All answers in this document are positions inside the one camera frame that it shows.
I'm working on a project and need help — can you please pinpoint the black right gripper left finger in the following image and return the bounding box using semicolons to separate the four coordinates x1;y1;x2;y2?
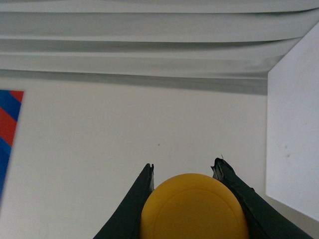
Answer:
94;163;154;239

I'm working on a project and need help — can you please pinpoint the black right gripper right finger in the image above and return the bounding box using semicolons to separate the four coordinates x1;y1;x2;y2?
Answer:
211;158;312;239

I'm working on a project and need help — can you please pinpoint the yellow push button switch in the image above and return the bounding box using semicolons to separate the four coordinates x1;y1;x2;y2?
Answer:
140;173;249;239

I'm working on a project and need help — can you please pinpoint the red blue striped panel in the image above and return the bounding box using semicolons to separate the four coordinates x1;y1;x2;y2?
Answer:
0;90;24;197

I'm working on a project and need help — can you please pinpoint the white pleated curtain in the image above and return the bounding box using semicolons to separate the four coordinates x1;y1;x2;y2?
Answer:
0;0;319;95

